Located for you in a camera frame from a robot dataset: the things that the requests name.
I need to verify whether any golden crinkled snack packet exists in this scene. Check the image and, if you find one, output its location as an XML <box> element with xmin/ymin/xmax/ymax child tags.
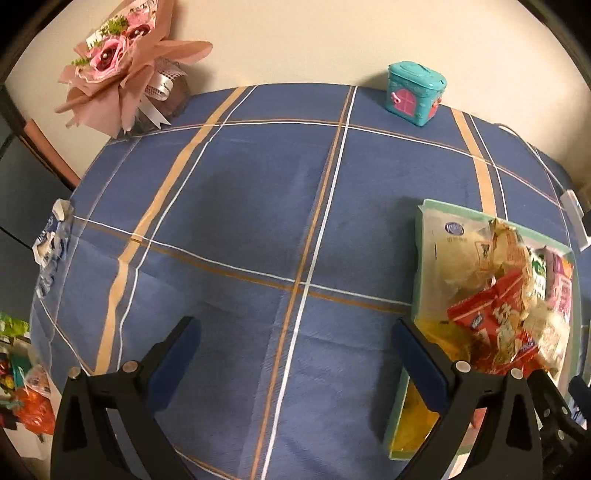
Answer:
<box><xmin>480</xmin><ymin>219</ymin><xmax>532</xmax><ymax>296</ymax></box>

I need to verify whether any teal toy house box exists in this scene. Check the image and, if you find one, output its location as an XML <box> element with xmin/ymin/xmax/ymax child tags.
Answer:
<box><xmin>385</xmin><ymin>62</ymin><xmax>448</xmax><ymax>127</ymax></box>

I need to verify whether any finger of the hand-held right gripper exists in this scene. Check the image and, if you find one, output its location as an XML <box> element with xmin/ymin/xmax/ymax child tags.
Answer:
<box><xmin>569</xmin><ymin>376</ymin><xmax>591</xmax><ymax>418</ymax></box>
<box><xmin>526</xmin><ymin>369</ymin><xmax>591</xmax><ymax>469</ymax></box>

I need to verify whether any brown wooden frame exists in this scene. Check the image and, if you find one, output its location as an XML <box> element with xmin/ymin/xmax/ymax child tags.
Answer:
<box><xmin>21</xmin><ymin>117</ymin><xmax>81</xmax><ymax>190</ymax></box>

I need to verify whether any pile of colourful bags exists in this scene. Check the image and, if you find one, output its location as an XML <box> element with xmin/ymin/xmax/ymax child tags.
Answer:
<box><xmin>0</xmin><ymin>311</ymin><xmax>58</xmax><ymax>437</ymax></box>

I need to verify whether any teal shallow cardboard box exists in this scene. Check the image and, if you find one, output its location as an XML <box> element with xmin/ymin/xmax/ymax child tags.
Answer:
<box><xmin>383</xmin><ymin>198</ymin><xmax>580</xmax><ymax>462</ymax></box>

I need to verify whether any red yellow snack packet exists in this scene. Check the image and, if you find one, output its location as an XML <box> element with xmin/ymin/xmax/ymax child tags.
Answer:
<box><xmin>447</xmin><ymin>270</ymin><xmax>541</xmax><ymax>374</ymax></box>

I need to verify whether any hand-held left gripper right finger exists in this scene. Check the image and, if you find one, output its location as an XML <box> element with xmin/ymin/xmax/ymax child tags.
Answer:
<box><xmin>392</xmin><ymin>318</ymin><xmax>543</xmax><ymax>480</ymax></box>

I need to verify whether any blue plaid tablecloth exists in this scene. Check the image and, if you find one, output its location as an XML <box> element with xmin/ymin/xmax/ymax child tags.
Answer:
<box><xmin>28</xmin><ymin>83</ymin><xmax>583</xmax><ymax>480</ymax></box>

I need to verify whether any pink flower bouquet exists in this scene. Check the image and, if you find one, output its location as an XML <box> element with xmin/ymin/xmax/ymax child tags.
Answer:
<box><xmin>54</xmin><ymin>0</ymin><xmax>213</xmax><ymax>134</ymax></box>

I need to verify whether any yellow clear snack packet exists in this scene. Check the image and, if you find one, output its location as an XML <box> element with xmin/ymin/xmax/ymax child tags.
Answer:
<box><xmin>390</xmin><ymin>318</ymin><xmax>444</xmax><ymax>455</ymax></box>

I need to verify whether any clear yellow cake packet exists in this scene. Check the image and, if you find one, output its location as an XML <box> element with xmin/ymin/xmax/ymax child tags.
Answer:
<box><xmin>418</xmin><ymin>208</ymin><xmax>497</xmax><ymax>301</ymax></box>

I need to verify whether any pink snack packet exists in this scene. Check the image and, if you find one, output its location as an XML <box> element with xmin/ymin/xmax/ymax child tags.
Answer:
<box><xmin>545</xmin><ymin>247</ymin><xmax>574</xmax><ymax>324</ymax></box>

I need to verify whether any white power strip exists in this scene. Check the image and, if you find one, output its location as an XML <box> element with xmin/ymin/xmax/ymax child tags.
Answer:
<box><xmin>561</xmin><ymin>189</ymin><xmax>583</xmax><ymax>227</ymax></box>

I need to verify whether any blue white crumpled wrapper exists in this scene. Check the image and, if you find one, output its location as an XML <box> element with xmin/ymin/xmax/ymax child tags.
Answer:
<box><xmin>32</xmin><ymin>198</ymin><xmax>75</xmax><ymax>296</ymax></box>

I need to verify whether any green white snack packet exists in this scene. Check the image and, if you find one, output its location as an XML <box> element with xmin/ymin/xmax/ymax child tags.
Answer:
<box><xmin>529</xmin><ymin>251</ymin><xmax>548</xmax><ymax>301</ymax></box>

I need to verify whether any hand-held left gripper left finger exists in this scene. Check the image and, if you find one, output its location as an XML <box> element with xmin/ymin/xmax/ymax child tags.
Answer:
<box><xmin>50</xmin><ymin>315</ymin><xmax>201</xmax><ymax>480</ymax></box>

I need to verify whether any beige snack packet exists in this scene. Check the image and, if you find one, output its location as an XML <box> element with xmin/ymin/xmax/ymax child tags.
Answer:
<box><xmin>522</xmin><ymin>305</ymin><xmax>571</xmax><ymax>370</ymax></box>

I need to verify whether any white power cable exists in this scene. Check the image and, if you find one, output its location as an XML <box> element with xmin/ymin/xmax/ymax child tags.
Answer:
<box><xmin>496</xmin><ymin>122</ymin><xmax>571</xmax><ymax>195</ymax></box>

